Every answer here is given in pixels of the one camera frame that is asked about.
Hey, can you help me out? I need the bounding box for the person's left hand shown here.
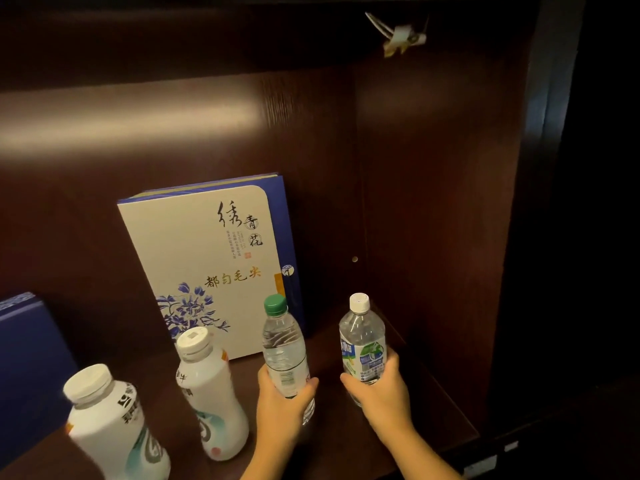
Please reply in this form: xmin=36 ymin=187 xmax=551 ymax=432
xmin=255 ymin=364 xmax=320 ymax=452

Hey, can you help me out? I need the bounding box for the person's right hand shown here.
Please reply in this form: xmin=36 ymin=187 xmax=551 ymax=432
xmin=340 ymin=348 xmax=415 ymax=439

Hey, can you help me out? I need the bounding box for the green-capped clear water bottle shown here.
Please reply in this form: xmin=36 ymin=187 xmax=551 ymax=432
xmin=261 ymin=294 xmax=316 ymax=426

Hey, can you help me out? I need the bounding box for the white-capped clear water bottle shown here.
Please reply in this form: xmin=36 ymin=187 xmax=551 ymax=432
xmin=338 ymin=293 xmax=388 ymax=407

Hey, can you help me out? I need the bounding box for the person's right forearm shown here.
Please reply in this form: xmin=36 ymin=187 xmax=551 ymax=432
xmin=377 ymin=422 xmax=463 ymax=480

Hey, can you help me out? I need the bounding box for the person's left forearm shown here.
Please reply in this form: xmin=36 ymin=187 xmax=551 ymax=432
xmin=240 ymin=442 xmax=302 ymax=480

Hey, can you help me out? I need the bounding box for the white milk drink bottle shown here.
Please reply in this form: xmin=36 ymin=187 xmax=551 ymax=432
xmin=174 ymin=327 xmax=250 ymax=462
xmin=62 ymin=364 xmax=172 ymax=480

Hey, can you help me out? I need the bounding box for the white floral gift box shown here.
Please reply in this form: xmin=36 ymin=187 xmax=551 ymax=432
xmin=117 ymin=173 xmax=307 ymax=361

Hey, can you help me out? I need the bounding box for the dark wooden shelf cabinet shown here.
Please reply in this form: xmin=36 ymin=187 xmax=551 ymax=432
xmin=0 ymin=0 xmax=640 ymax=480

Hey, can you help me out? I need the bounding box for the dark blue gift box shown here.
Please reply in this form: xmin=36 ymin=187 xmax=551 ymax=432
xmin=0 ymin=292 xmax=80 ymax=469

